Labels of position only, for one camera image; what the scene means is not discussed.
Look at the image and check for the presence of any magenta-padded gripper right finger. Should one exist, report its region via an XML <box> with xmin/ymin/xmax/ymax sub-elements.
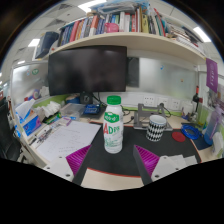
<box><xmin>132</xmin><ymin>144</ymin><xmax>198</xmax><ymax>186</ymax></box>

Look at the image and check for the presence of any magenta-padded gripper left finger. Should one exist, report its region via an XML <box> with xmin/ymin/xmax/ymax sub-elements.
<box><xmin>43</xmin><ymin>144</ymin><xmax>92</xmax><ymax>183</ymax></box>

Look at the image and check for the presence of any white drink bottle green cap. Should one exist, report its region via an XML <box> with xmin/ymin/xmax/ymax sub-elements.
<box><xmin>102</xmin><ymin>95</ymin><xmax>125</xmax><ymax>155</ymax></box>

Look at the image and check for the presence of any white paper sheet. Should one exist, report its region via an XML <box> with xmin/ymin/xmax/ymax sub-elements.
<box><xmin>35</xmin><ymin>119</ymin><xmax>102</xmax><ymax>163</ymax></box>

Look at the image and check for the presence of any black desk mat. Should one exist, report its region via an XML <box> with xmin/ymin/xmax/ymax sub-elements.
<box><xmin>71</xmin><ymin>124</ymin><xmax>203</xmax><ymax>186</ymax></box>

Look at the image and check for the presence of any black white checkered mug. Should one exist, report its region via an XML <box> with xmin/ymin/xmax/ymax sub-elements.
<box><xmin>145</xmin><ymin>114</ymin><xmax>168</xmax><ymax>143</ymax></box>

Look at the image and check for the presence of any flat round red coaster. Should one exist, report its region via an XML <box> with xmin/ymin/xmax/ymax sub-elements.
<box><xmin>171</xmin><ymin>130</ymin><xmax>187</xmax><ymax>143</ymax></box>

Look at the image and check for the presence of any grey metal laptop stand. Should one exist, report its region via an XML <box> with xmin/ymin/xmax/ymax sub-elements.
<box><xmin>133</xmin><ymin>102</ymin><xmax>174</xmax><ymax>132</ymax></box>

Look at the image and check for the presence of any clear plastic box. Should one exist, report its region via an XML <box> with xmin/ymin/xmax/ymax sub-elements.
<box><xmin>59</xmin><ymin>102</ymin><xmax>86</xmax><ymax>120</ymax></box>

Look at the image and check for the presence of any blue tissue box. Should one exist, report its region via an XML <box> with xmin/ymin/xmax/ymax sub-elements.
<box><xmin>14</xmin><ymin>99</ymin><xmax>43</xmax><ymax>137</ymax></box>

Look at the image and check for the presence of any white ceramic jar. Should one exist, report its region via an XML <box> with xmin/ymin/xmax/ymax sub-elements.
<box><xmin>183</xmin><ymin>101</ymin><xmax>195</xmax><ymax>116</ymax></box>

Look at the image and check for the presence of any dark wine bottle red cap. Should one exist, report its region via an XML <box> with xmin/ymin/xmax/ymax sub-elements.
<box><xmin>192</xmin><ymin>85</ymin><xmax>201</xmax><ymax>105</ymax></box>

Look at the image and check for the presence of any black computer monitor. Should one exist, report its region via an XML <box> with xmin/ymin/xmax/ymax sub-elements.
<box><xmin>47</xmin><ymin>45</ymin><xmax>128</xmax><ymax>105</ymax></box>

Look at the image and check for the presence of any purple hanging banner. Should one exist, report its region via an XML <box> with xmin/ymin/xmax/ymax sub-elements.
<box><xmin>205</xmin><ymin>58</ymin><xmax>219</xmax><ymax>94</ymax></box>

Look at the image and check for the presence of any beige shelf with books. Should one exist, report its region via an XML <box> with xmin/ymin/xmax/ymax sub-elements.
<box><xmin>33</xmin><ymin>1</ymin><xmax>208</xmax><ymax>66</ymax></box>

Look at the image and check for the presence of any coiled blue cable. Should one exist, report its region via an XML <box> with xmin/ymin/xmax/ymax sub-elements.
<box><xmin>180</xmin><ymin>123</ymin><xmax>203</xmax><ymax>140</ymax></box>

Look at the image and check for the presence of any black cable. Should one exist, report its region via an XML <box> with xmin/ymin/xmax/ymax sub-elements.
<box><xmin>120</xmin><ymin>105</ymin><xmax>135</xmax><ymax>125</ymax></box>

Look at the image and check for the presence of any white wall socket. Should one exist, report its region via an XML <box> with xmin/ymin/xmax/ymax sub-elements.
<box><xmin>143</xmin><ymin>94</ymin><xmax>156</xmax><ymax>107</ymax></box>
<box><xmin>158</xmin><ymin>96</ymin><xmax>170</xmax><ymax>108</ymax></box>
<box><xmin>171</xmin><ymin>98</ymin><xmax>183</xmax><ymax>111</ymax></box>

